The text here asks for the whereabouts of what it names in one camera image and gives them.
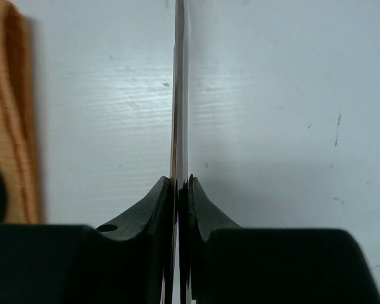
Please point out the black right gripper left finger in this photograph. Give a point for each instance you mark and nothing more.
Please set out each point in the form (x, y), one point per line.
(126, 260)

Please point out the orange cloth placemat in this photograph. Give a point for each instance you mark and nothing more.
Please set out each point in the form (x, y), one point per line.
(19, 161)

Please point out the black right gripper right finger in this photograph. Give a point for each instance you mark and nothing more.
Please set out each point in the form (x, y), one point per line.
(222, 262)

